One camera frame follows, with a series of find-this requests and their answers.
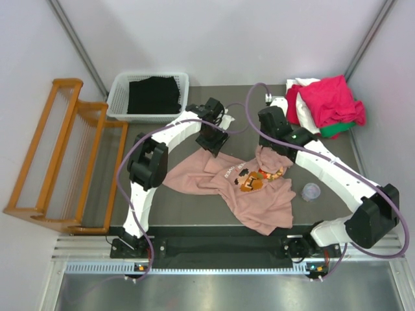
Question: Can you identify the pink printed t-shirt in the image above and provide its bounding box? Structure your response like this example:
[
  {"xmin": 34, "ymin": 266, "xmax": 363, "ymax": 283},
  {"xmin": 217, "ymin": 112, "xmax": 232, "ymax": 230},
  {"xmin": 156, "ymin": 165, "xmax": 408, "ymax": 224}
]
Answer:
[{"xmin": 163, "ymin": 146, "xmax": 296, "ymax": 236}]

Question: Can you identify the green t-shirt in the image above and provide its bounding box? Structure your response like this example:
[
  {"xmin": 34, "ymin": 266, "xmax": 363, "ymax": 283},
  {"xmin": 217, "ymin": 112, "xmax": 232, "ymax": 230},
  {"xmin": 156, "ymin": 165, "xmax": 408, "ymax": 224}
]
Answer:
[{"xmin": 319, "ymin": 122, "xmax": 356, "ymax": 139}]

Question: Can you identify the purple cable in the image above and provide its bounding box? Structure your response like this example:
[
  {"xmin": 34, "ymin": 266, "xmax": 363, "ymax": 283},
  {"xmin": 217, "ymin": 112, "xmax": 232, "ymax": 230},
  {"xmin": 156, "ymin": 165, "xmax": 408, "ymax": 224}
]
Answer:
[
  {"xmin": 244, "ymin": 82, "xmax": 410, "ymax": 281},
  {"xmin": 115, "ymin": 102, "xmax": 251, "ymax": 281}
]

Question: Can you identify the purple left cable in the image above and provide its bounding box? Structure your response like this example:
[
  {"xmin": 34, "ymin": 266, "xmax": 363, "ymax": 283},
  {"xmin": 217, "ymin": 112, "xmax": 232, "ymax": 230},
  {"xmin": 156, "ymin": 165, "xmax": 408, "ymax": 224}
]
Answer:
[{"xmin": 115, "ymin": 102, "xmax": 251, "ymax": 281}]

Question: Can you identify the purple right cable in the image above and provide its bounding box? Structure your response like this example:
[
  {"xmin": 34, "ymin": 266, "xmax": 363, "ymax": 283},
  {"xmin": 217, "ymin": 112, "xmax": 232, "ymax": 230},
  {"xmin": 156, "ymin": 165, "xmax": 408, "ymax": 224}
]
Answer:
[{"xmin": 244, "ymin": 82, "xmax": 410, "ymax": 281}]

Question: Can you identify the white plastic basket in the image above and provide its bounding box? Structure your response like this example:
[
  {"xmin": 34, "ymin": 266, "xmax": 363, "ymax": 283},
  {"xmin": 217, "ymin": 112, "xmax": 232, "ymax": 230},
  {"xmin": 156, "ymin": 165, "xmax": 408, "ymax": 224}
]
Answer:
[{"xmin": 106, "ymin": 71, "xmax": 189, "ymax": 124}]

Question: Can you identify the wooden rack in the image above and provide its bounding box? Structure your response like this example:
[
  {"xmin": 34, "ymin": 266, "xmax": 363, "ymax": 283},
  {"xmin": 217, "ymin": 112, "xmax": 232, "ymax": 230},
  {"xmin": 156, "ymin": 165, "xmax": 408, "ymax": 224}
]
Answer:
[{"xmin": 3, "ymin": 78, "xmax": 128, "ymax": 235}]

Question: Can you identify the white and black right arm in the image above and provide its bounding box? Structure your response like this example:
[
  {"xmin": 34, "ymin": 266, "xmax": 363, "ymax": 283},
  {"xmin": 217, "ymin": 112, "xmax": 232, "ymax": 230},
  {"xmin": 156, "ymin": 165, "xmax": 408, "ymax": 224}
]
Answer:
[{"xmin": 258, "ymin": 106, "xmax": 399, "ymax": 257}]

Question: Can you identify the magenta t-shirt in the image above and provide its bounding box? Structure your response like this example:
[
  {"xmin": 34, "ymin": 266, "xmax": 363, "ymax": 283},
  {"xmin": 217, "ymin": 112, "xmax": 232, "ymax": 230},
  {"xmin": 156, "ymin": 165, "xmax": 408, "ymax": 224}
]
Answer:
[{"xmin": 299, "ymin": 75, "xmax": 366, "ymax": 129}]

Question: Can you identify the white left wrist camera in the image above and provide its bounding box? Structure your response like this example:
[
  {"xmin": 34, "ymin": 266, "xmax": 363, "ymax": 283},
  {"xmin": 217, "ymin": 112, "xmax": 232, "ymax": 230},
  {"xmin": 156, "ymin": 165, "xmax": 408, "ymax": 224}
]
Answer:
[{"xmin": 218, "ymin": 113, "xmax": 235, "ymax": 130}]

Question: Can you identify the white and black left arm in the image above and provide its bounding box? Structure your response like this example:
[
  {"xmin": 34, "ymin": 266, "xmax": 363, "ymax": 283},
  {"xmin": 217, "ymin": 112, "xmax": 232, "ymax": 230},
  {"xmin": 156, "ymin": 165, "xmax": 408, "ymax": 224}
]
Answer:
[{"xmin": 116, "ymin": 98, "xmax": 235, "ymax": 257}]

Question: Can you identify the black folded t-shirt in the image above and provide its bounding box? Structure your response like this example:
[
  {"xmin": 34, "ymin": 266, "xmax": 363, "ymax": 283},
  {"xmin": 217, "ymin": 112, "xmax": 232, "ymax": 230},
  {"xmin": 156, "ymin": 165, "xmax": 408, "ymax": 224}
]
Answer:
[{"xmin": 127, "ymin": 76, "xmax": 182, "ymax": 115}]

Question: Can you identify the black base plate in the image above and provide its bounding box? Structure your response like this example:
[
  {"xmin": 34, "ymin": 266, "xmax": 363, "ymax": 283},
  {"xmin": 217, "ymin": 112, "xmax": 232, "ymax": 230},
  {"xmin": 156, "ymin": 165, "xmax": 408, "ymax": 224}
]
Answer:
[{"xmin": 109, "ymin": 225, "xmax": 340, "ymax": 269}]

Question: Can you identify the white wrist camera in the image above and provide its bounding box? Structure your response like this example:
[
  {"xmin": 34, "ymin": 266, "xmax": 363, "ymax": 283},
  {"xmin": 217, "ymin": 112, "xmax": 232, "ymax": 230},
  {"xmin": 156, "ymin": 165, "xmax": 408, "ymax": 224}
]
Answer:
[
  {"xmin": 218, "ymin": 113, "xmax": 235, "ymax": 130},
  {"xmin": 265, "ymin": 94, "xmax": 288, "ymax": 115}
]

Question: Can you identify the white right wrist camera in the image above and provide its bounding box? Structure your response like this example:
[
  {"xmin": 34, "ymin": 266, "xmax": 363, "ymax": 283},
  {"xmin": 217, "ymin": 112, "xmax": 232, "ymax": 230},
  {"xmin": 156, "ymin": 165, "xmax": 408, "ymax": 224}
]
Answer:
[{"xmin": 265, "ymin": 94, "xmax": 288, "ymax": 115}]

